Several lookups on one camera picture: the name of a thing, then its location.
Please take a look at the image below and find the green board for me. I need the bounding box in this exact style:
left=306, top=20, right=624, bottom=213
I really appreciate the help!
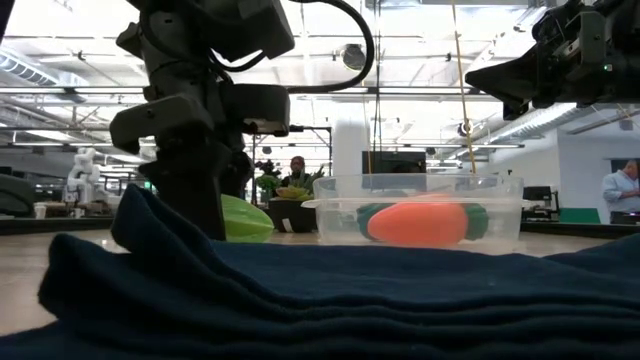
left=559, top=207, right=601, bottom=225

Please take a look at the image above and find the orange toy carrot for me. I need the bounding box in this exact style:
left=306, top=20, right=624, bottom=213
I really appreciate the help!
left=367, top=198, right=490, bottom=248

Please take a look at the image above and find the light green toy star fruit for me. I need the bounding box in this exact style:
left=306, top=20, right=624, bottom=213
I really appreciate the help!
left=219, top=193, right=275, bottom=244

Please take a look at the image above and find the dark rounded background object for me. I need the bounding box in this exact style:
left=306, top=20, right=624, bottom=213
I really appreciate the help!
left=0, top=173, right=36, bottom=217

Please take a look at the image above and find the green leafy background plant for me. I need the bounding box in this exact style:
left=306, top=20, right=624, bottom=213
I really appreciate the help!
left=254, top=159, right=282, bottom=204

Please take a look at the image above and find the clear plastic tupperware container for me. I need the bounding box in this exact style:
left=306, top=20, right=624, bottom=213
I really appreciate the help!
left=301, top=173, right=531, bottom=254

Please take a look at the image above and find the black ceiling cable reel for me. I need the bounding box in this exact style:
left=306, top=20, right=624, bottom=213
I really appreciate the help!
left=342, top=43, right=367, bottom=72

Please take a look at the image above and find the seated person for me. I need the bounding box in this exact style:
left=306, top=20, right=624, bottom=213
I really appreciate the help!
left=281, top=155, right=315, bottom=189

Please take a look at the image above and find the dark blue folded cloth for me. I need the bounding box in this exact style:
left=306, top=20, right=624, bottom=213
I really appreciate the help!
left=0, top=183, right=640, bottom=360

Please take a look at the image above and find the dark green toy vegetable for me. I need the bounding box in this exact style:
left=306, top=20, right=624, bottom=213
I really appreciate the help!
left=356, top=202, right=396, bottom=241

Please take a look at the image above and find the standing person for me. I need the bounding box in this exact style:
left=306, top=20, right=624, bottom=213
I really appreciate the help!
left=601, top=159, right=640, bottom=225

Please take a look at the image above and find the silver ventilation duct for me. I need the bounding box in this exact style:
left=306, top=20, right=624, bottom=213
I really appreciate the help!
left=487, top=102, right=584, bottom=146

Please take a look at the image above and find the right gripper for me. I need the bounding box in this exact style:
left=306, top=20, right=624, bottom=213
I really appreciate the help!
left=464, top=0, right=640, bottom=121

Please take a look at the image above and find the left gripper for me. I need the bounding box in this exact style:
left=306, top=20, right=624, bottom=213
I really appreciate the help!
left=109, top=82, right=292, bottom=240

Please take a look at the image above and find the black background screen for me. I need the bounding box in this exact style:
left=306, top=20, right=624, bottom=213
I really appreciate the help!
left=361, top=151, right=427, bottom=175

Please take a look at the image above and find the black hanging cable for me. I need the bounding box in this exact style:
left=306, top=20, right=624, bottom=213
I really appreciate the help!
left=372, top=0, right=384, bottom=154

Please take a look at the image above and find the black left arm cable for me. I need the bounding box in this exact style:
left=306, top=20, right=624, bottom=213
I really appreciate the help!
left=207, top=0, right=376, bottom=95

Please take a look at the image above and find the black desk monitor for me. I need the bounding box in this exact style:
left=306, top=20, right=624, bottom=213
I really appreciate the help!
left=522, top=185, right=561, bottom=224

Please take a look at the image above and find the yellow hanging cable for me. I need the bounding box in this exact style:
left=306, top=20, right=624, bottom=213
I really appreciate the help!
left=451, top=0, right=478, bottom=175

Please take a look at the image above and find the potted succulent plant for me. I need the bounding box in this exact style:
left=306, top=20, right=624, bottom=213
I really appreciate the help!
left=268, top=167, right=329, bottom=234

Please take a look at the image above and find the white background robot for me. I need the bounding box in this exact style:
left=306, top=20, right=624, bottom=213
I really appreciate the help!
left=63, top=147, right=101, bottom=206

